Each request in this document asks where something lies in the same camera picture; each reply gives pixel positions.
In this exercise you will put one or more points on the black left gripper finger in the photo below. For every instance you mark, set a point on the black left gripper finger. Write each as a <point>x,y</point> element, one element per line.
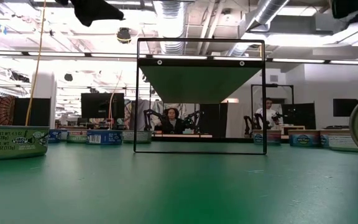
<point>95,11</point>

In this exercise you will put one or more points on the black partition panel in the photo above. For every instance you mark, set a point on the black partition panel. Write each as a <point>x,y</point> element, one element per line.
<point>213,121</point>
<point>39,112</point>

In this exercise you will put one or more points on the wooden workbench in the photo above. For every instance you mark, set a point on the wooden workbench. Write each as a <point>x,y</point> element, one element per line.
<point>182,135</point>

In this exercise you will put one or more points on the white pillar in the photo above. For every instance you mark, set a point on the white pillar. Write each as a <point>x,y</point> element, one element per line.
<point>45,99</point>

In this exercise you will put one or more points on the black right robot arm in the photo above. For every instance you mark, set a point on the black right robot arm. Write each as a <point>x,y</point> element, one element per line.
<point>356,7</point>

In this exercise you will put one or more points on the black ceiling dome camera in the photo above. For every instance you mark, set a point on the black ceiling dome camera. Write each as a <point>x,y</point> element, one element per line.
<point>124,35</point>

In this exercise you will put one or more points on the green Circle Hook tuna can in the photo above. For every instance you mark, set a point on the green Circle Hook tuna can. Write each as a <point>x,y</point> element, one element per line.
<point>11,143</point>

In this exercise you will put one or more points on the blue barcode tuna can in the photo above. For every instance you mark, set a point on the blue barcode tuna can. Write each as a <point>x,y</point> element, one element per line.
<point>107,137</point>
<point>54,136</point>

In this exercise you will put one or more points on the person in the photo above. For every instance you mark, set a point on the person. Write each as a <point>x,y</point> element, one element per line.
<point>172,126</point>
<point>269,113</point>

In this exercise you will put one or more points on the corrugated silver ventilation duct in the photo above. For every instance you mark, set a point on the corrugated silver ventilation duct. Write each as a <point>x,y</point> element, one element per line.
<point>171,18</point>

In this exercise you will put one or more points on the black metal stand frame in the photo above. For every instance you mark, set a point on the black metal stand frame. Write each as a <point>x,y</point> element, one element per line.
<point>286,85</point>

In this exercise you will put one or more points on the black computer monitor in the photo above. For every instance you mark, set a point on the black computer monitor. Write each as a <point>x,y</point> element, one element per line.
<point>343,107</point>
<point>98,105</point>
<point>300,112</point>

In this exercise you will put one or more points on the small black ceiling dome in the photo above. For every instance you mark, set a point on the small black ceiling dome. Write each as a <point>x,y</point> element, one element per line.
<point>68,77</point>

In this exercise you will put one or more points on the green Bumble Bee tuna can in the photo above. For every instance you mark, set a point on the green Bumble Bee tuna can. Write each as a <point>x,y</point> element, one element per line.
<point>76,137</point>

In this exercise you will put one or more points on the white green label tuna can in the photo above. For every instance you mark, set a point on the white green label tuna can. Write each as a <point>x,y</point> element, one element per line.
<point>340,143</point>

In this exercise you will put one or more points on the black background robot arm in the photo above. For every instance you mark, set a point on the black background robot arm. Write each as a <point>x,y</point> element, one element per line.
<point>149,116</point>
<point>249,123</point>
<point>278,117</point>
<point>194,119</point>

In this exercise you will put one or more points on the black frame wooden shelf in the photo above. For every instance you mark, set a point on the black frame wooden shelf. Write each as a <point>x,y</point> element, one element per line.
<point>197,82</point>

